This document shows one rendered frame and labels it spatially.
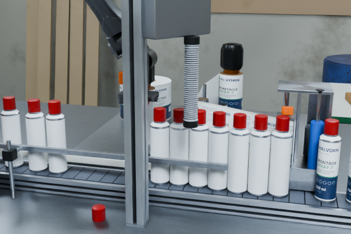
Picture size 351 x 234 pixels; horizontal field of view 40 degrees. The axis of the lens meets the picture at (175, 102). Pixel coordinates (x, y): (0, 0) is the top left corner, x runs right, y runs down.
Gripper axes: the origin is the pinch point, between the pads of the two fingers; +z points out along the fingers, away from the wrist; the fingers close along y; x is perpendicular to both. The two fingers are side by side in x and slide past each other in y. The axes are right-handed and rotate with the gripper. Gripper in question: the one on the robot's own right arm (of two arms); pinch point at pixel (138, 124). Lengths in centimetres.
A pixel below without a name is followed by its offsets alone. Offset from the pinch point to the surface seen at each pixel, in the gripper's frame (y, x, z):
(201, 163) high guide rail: -19.8, 10.9, 5.2
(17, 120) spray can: 33.8, 5.8, -0.1
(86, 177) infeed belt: 12.1, 8.9, 13.6
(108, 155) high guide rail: 5.1, 10.6, 5.6
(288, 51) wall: -43, -298, 23
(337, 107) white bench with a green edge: -66, -115, 21
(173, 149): -12.0, 8.4, 2.9
